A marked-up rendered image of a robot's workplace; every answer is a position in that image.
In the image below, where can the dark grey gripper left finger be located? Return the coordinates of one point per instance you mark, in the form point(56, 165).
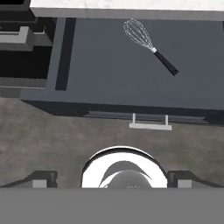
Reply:
point(45, 179)

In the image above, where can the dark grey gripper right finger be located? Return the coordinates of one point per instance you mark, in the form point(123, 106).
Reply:
point(178, 179)

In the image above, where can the dark grey open drawer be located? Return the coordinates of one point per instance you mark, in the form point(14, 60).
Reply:
point(122, 78)

